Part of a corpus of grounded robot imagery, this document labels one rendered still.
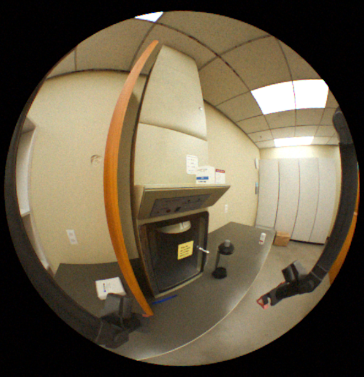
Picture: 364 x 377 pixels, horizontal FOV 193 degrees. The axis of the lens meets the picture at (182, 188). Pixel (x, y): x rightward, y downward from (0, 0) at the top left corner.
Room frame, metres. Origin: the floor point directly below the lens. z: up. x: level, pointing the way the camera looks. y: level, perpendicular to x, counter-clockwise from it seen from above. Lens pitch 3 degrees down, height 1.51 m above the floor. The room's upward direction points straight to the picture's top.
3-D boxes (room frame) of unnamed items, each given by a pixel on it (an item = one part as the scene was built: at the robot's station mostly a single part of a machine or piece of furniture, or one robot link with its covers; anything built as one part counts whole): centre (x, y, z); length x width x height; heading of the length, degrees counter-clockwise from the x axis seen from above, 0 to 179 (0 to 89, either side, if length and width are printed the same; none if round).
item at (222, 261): (0.46, -0.24, 1.06); 0.11 x 0.11 x 0.21
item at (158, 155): (0.48, 0.08, 1.33); 0.32 x 0.25 x 0.77; 125
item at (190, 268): (0.37, 0.00, 1.19); 0.30 x 0.01 x 0.40; 125
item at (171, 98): (0.48, 0.08, 2.18); 0.32 x 0.25 x 0.93; 125
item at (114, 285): (0.26, 0.39, 0.96); 0.16 x 0.12 x 0.04; 131
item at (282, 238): (1.53, -2.53, 0.14); 0.41 x 0.33 x 0.29; 42
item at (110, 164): (0.37, 0.28, 1.64); 0.49 x 0.03 x 1.40; 35
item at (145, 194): (0.33, -0.03, 1.46); 0.32 x 0.11 x 0.10; 125
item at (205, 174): (0.37, -0.09, 1.54); 0.05 x 0.05 x 0.06; 49
